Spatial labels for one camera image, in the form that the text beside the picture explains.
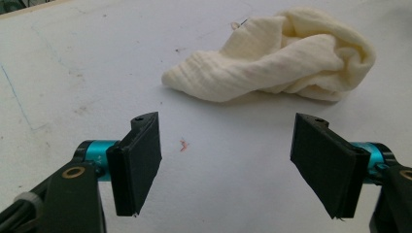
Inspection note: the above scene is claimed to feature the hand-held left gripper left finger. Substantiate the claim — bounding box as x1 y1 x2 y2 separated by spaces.
106 112 163 217

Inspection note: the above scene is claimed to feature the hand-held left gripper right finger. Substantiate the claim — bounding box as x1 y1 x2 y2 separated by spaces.
290 113 371 219

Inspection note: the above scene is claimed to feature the cream cloth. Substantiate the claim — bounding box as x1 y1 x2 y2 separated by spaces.
160 7 377 104

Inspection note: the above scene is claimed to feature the white foam mat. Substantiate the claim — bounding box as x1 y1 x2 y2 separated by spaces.
0 0 412 233

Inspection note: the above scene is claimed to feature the wooden table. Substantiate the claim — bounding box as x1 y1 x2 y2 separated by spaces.
0 0 74 20

